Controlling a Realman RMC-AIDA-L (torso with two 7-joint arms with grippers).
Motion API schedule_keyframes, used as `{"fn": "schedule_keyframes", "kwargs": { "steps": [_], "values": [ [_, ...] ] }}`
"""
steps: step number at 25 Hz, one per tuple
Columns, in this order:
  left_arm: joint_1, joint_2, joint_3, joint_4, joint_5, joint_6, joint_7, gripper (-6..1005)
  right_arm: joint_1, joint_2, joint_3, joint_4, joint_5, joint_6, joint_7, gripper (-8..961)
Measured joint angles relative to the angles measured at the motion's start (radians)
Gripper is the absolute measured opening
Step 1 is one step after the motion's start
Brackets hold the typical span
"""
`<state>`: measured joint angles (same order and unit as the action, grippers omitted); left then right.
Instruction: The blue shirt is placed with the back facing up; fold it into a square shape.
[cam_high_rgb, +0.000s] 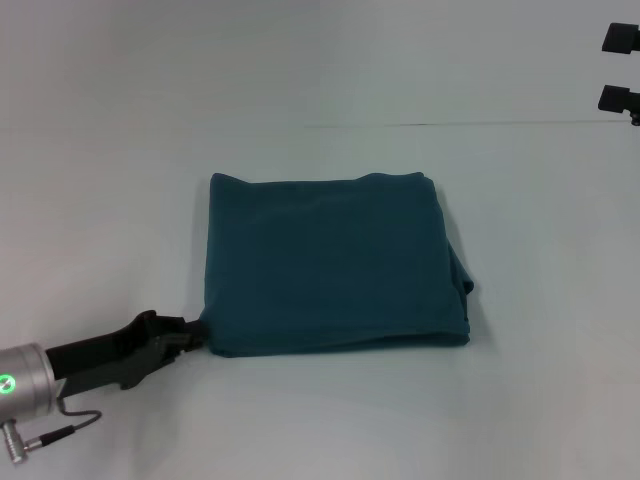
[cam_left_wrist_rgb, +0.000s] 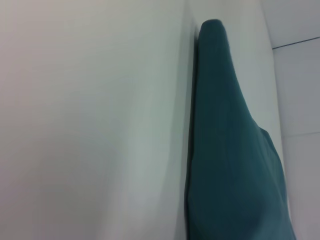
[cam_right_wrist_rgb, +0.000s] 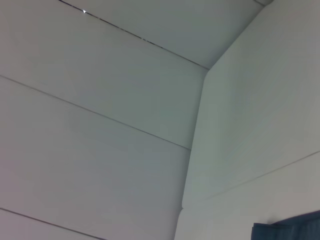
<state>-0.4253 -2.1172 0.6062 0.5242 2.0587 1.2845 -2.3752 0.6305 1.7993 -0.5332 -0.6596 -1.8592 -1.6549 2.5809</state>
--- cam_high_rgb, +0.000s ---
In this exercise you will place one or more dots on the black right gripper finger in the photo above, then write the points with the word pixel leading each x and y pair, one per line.
pixel 617 99
pixel 622 37

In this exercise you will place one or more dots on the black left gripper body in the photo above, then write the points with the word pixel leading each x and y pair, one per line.
pixel 100 360

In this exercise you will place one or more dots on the teal blue shirt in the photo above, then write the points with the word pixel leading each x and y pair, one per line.
pixel 330 270

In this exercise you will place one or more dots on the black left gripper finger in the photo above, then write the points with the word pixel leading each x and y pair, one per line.
pixel 186 345
pixel 177 324

